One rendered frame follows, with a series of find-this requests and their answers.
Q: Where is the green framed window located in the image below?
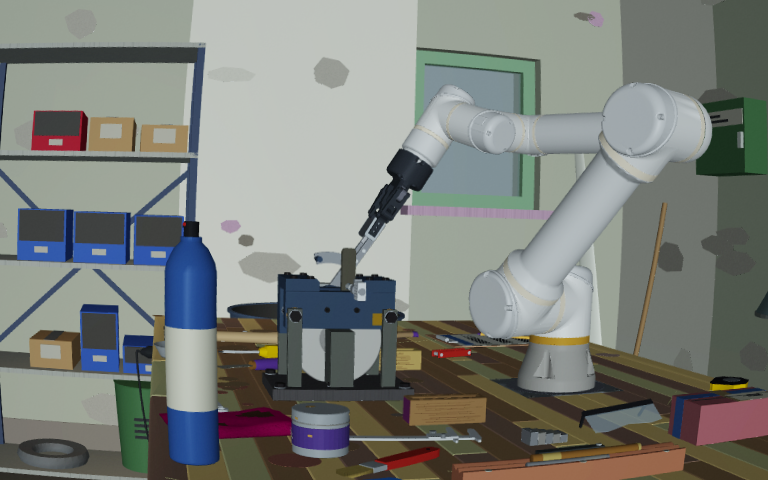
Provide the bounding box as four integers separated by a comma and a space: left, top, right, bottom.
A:
400, 47, 557, 221

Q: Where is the silver wrench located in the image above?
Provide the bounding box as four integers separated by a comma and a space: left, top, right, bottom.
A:
349, 427, 484, 446

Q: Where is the yellow handled screwdriver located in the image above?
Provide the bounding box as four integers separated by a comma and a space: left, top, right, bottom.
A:
220, 344, 280, 360

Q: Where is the wooden handle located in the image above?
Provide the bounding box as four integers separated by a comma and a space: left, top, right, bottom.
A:
215, 329, 281, 345

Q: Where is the green wall cabinet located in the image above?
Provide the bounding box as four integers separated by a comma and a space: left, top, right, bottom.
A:
695, 96, 768, 178

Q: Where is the grey purple tin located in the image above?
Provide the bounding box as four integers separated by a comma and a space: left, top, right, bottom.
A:
290, 402, 352, 460

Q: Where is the red storage bin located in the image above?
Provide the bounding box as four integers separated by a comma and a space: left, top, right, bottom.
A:
30, 109, 89, 152

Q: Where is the blue white gas cylinder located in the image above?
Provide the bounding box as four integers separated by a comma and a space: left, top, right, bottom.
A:
164, 220, 221, 467

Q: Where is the blue grey measuring caliper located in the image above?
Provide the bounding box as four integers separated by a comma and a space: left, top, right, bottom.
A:
435, 333, 532, 348

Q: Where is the olive brake pad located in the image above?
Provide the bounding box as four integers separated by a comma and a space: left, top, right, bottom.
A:
340, 247, 358, 293

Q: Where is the wooden handled chisel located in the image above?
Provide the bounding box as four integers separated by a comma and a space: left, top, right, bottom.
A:
530, 442, 644, 464

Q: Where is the red handled brush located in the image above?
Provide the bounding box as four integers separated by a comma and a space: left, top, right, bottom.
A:
335, 446, 442, 480

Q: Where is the purple handled screwdriver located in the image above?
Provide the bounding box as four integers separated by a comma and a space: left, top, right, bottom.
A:
218, 358, 280, 372

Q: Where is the tall blue storage bin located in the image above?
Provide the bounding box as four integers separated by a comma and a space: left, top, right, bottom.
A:
79, 303, 121, 374

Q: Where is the small blue storage bin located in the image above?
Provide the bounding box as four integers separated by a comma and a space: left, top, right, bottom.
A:
122, 334, 155, 377

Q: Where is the green bucket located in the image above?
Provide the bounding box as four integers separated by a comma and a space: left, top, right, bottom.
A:
113, 378, 153, 475

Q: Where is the pink blue book stack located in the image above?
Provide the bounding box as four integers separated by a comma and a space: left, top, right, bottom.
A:
668, 388, 768, 447

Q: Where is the dark blue round tray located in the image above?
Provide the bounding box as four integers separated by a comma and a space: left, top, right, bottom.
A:
226, 301, 281, 320

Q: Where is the small grey metal block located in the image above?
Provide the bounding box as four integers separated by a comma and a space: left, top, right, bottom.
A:
520, 427, 569, 447

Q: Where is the black cable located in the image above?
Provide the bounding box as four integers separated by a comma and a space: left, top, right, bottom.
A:
134, 346, 155, 440

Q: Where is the magenta cloth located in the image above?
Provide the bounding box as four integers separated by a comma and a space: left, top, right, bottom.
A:
158, 407, 293, 440

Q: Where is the grey rubber ring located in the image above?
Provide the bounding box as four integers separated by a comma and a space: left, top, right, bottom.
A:
17, 438, 91, 471

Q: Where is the brown wooden block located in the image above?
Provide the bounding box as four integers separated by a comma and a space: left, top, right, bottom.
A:
402, 394, 488, 428

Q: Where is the wooden broom stick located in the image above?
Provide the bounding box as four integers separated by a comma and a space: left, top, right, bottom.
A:
633, 202, 669, 357

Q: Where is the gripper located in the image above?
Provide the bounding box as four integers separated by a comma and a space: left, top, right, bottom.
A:
358, 148, 435, 242

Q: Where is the taped cardboard box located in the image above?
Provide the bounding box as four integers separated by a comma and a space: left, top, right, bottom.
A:
28, 329, 82, 371

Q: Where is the blue brake caliper body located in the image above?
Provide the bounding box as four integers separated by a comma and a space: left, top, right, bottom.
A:
276, 272, 398, 330

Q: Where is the white curved ratchet sector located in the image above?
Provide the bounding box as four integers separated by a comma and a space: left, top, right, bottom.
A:
313, 251, 344, 284

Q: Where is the grey black squeegee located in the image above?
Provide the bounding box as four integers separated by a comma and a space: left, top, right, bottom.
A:
578, 398, 664, 435

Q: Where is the blue grey shelf unit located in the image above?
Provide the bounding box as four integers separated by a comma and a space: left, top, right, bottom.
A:
0, 42, 207, 480

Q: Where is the grey brake disc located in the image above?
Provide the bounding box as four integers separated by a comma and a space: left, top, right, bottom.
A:
299, 326, 383, 383

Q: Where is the tan cardboard box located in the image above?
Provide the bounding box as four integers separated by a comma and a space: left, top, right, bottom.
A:
139, 123, 190, 154
87, 116, 138, 153

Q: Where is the grey caliper stand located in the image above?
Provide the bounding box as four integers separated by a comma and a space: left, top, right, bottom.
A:
262, 308, 416, 403

